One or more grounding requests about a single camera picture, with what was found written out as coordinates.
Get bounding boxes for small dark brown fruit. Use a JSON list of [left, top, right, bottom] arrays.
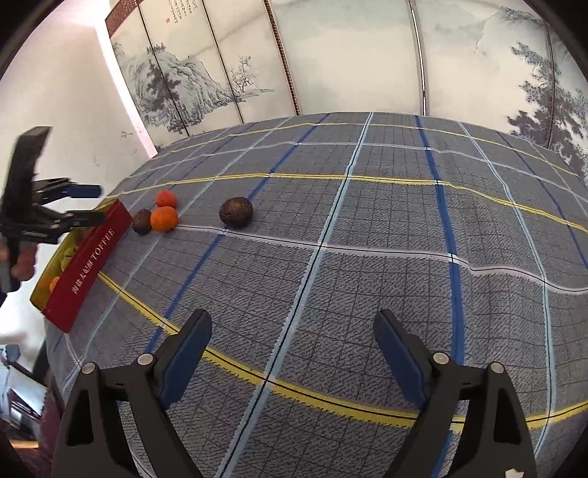
[[132, 209, 151, 235]]

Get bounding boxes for orange tangerine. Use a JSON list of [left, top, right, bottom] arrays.
[[49, 276, 61, 294], [150, 206, 178, 233]]

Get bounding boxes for red orange small fruit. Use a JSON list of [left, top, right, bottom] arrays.
[[155, 190, 178, 208]]

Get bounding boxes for dark brown passion fruit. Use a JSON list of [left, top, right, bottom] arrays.
[[218, 196, 254, 229]]

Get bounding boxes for green round fruit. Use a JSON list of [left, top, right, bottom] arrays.
[[60, 256, 72, 271]]

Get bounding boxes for person left hand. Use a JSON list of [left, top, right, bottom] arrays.
[[0, 242, 38, 282]]

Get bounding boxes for red gold toffee tin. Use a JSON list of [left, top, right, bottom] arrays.
[[30, 199, 132, 333]]

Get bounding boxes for painted folding screen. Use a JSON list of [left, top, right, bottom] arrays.
[[105, 0, 587, 175]]

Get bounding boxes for grey plaid tablecloth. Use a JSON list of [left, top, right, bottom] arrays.
[[47, 113, 587, 477]]

